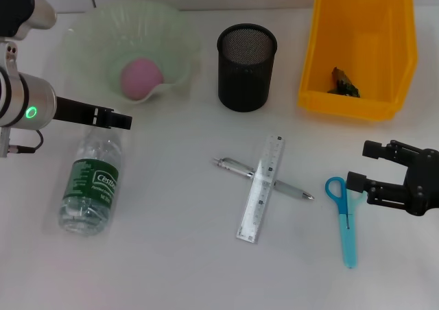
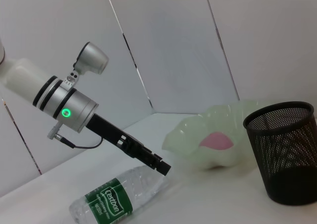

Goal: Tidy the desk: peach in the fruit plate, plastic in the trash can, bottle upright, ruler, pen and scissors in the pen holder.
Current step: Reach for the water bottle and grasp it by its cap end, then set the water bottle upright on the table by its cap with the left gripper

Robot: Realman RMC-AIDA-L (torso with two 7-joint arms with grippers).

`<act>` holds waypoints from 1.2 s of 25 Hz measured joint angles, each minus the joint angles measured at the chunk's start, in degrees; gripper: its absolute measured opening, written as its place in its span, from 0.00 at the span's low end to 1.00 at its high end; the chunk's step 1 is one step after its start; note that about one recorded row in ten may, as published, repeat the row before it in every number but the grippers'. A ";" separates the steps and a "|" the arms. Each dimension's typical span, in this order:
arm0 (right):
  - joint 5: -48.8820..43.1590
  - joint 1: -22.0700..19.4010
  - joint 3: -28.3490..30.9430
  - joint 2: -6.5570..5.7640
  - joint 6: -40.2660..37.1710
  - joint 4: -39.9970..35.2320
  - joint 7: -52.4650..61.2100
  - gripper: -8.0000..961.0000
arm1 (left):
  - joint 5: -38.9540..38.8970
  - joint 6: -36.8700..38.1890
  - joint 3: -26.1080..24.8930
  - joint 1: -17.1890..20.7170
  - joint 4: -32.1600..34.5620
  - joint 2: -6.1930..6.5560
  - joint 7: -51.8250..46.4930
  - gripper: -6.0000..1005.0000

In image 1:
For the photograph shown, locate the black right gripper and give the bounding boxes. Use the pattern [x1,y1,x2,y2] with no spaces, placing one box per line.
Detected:
[345,139,439,217]

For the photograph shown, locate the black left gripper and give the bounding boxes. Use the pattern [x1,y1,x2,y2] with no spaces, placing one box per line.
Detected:
[54,96,133,131]

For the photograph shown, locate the pink peach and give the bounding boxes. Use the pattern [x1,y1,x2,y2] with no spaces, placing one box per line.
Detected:
[120,58,163,101]

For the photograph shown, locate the clear green-label water bottle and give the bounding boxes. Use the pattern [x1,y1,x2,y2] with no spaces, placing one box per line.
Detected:
[58,124,123,237]

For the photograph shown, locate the blue teal scissors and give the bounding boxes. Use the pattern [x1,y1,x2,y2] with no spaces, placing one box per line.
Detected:
[324,176,367,269]

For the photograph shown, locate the green plastic wrapper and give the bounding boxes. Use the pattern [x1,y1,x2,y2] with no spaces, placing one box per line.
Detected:
[326,66,361,99]

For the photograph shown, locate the clear plastic ruler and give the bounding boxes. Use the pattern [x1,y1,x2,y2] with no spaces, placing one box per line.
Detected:
[235,134,286,244]

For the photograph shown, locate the silver grey ballpoint pen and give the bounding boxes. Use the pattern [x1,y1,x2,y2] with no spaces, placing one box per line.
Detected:
[213,156,316,202]

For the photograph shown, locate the pale green glass fruit plate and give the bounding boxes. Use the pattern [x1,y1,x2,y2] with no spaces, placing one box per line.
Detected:
[56,0,202,105]

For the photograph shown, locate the black mesh pen holder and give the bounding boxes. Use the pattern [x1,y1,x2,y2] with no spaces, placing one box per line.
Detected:
[217,23,278,112]

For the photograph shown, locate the yellow plastic bin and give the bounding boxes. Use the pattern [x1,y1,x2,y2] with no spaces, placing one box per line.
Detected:
[296,0,419,121]

